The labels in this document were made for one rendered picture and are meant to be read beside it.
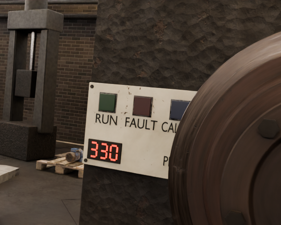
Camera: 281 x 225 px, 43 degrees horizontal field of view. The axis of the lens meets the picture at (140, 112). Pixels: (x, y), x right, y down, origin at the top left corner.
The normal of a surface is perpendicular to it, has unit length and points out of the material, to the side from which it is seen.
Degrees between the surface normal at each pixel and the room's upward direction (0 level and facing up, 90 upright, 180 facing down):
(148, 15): 90
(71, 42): 90
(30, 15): 90
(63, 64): 90
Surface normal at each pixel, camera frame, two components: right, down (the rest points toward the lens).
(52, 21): 0.85, 0.11
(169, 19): -0.37, 0.01
